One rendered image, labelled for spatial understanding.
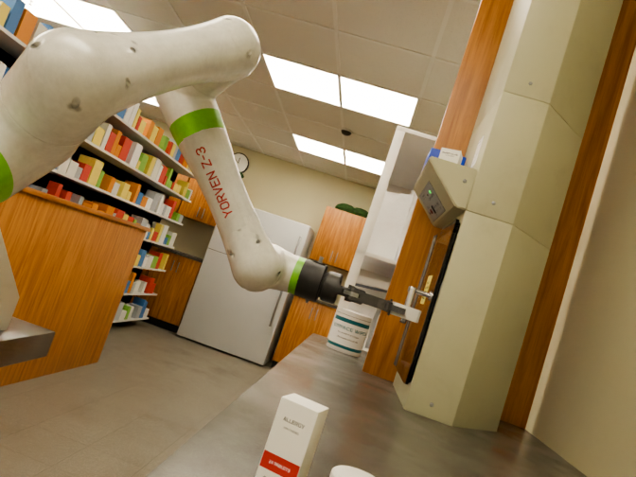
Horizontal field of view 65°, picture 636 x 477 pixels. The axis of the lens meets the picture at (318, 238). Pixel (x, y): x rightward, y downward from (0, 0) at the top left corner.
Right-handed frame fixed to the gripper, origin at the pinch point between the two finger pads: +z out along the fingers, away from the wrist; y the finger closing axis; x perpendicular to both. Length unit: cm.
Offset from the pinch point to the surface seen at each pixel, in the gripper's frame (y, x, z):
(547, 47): -5, -70, 12
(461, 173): -5.2, -34.5, 2.2
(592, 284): 22, -24, 49
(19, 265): 137, 42, -189
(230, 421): -56, 20, -22
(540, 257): 6.4, -23.5, 28.3
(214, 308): 483, 68, -170
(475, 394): -1.4, 12.5, 20.5
